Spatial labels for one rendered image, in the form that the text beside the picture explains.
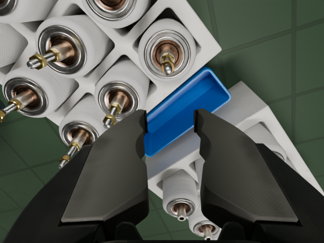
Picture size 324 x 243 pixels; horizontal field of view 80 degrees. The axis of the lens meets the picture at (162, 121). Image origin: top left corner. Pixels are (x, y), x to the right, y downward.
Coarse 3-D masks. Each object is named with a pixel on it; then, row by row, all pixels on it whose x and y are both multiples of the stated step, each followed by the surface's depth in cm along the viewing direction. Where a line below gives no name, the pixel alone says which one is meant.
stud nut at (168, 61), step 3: (165, 60) 25; (168, 60) 24; (162, 63) 25; (165, 63) 25; (168, 63) 25; (171, 63) 25; (174, 63) 25; (162, 66) 25; (171, 66) 25; (174, 66) 25; (162, 69) 25; (174, 69) 25
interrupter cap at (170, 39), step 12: (156, 36) 30; (168, 36) 30; (180, 36) 30; (144, 48) 31; (156, 48) 31; (180, 48) 31; (144, 60) 32; (156, 60) 32; (180, 60) 32; (156, 72) 33; (180, 72) 32
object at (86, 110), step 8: (88, 96) 46; (80, 104) 42; (88, 104) 42; (72, 112) 39; (80, 112) 39; (88, 112) 39; (96, 112) 40; (64, 120) 38; (72, 120) 38; (80, 120) 38; (88, 120) 38; (96, 120) 39; (96, 128) 39; (104, 128) 40
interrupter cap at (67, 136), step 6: (66, 126) 38; (72, 126) 38; (78, 126) 38; (84, 126) 38; (90, 126) 38; (66, 132) 39; (72, 132) 39; (84, 132) 39; (90, 132) 39; (96, 132) 39; (66, 138) 40; (72, 138) 40; (90, 138) 40; (96, 138) 40; (84, 144) 40; (90, 144) 40; (78, 150) 41
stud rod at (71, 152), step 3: (72, 147) 36; (75, 147) 36; (69, 150) 35; (72, 150) 35; (69, 153) 34; (72, 153) 35; (69, 156) 34; (63, 162) 32; (66, 162) 33; (60, 165) 32; (63, 165) 32; (60, 168) 32
